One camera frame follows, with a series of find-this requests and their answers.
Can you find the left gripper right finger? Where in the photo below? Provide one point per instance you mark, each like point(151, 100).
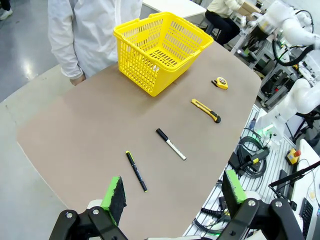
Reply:
point(232, 192)

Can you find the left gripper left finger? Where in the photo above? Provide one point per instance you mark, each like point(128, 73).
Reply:
point(116, 197)

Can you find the black white marker pen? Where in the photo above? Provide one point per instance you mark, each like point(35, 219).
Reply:
point(172, 145)

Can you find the person's right forearm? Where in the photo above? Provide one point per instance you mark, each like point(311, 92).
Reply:
point(65, 55)

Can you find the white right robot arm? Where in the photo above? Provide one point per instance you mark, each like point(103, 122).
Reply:
point(300, 97)

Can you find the yellow plastic shopping basket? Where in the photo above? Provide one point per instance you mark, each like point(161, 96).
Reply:
point(156, 91)

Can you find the person in white coat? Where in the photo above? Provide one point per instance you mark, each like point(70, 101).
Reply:
point(100, 30)

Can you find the seated person in pale top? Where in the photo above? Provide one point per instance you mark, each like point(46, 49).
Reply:
point(220, 22)

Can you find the person's right hand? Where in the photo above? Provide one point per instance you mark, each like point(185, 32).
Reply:
point(77, 80)

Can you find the black yellow highlighter pen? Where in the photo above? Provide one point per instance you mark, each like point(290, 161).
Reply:
point(136, 171)

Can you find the yellow emergency stop box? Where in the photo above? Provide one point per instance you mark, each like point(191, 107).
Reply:
point(291, 157)

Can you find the black keyboard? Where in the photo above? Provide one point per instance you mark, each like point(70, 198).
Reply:
point(306, 215)

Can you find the white desk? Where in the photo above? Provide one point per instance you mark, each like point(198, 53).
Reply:
point(303, 155)

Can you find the yellow black utility knife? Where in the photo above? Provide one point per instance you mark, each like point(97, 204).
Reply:
point(205, 110)

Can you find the yellow tape measure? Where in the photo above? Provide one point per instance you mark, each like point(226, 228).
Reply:
point(222, 83)

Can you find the brown cardboard box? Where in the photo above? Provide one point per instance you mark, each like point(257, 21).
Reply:
point(250, 7)

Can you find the white table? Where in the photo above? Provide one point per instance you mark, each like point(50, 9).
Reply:
point(175, 6)

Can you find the bystander's white shoe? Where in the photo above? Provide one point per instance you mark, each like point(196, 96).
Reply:
point(5, 13)

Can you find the aluminium slotted base plate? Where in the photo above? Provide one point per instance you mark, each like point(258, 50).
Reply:
point(272, 160)

